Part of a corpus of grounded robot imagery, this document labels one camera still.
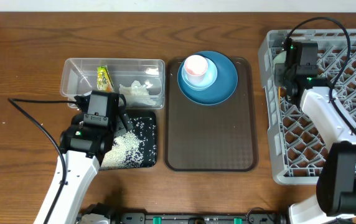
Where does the mint green bowl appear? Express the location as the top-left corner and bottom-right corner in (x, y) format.
(273, 51), (286, 65)

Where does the wooden chopstick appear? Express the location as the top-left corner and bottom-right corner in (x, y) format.
(278, 86), (281, 105)

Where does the green snack wrapper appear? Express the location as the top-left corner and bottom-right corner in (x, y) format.
(96, 65), (114, 92)

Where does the white tissue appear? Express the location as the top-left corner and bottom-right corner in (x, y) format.
(119, 80), (156, 106)

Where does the white cooked rice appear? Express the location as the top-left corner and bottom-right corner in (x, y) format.
(100, 119), (156, 170)

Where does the dark blue plate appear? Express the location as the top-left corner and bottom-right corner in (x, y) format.
(177, 51), (238, 106)

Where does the light blue bowl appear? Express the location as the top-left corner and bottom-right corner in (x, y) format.
(181, 57), (217, 91)

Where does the pink cup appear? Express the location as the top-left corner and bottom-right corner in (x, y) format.
(184, 55), (208, 85)

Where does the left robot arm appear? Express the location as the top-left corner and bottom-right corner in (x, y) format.
(35, 90), (133, 223)

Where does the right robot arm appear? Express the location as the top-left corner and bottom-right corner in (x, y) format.
(274, 38), (356, 223)

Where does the clear plastic waste bin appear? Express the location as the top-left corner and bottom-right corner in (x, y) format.
(60, 58), (166, 110)

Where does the grey dishwasher rack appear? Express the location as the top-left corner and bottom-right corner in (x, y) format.
(258, 29), (356, 185)

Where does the black plastic tray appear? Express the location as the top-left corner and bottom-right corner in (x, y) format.
(70, 110), (158, 170)

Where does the brown serving tray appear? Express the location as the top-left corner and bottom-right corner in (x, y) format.
(164, 57), (258, 172)

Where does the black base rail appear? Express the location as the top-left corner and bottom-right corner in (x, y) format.
(78, 203), (291, 224)

